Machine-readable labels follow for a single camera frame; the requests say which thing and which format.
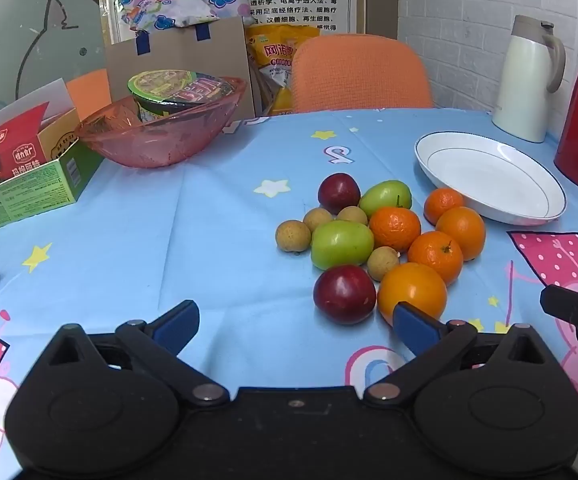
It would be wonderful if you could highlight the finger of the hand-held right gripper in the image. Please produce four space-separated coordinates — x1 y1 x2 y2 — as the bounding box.
540 284 578 372

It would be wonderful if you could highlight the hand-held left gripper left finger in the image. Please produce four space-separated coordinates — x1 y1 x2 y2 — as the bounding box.
44 300 230 407

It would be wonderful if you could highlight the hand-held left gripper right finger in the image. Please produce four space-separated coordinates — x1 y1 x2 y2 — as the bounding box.
366 301 550 406

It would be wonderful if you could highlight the large smooth orange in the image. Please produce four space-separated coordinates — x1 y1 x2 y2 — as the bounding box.
377 262 448 328

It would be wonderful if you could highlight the tan longan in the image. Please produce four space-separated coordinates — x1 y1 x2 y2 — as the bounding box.
335 205 369 227
367 247 401 282
275 220 313 254
303 207 335 233

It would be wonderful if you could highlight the dark red plum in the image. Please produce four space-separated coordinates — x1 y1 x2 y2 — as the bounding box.
313 265 377 326

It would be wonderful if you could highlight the green jujube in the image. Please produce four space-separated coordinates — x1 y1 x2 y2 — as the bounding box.
310 220 375 271
358 180 413 220

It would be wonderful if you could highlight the small mandarin orange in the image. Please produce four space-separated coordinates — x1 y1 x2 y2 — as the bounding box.
423 187 465 226

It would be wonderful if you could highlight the dark red apple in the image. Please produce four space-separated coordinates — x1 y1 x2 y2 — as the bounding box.
317 173 362 216

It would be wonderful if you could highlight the white plate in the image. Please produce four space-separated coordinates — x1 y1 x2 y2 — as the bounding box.
414 131 568 226

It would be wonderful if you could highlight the blue printed tablecloth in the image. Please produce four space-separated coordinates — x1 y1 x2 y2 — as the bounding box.
0 107 578 471

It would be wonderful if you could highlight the pink translucent bowl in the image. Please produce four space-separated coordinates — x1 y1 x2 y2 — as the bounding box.
76 77 248 169

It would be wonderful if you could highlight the green snack box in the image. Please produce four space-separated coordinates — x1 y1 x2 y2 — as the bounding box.
0 101 106 237

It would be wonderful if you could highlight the white thermos jug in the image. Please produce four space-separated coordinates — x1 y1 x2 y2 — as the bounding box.
492 15 567 144

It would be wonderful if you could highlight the instant noodle cup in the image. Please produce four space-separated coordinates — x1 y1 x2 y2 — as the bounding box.
128 70 230 123

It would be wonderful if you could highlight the brown paper bag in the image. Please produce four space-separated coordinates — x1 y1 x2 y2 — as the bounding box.
105 16 257 121

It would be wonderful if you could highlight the yellow snack bag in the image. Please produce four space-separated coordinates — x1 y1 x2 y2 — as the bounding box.
245 24 320 116

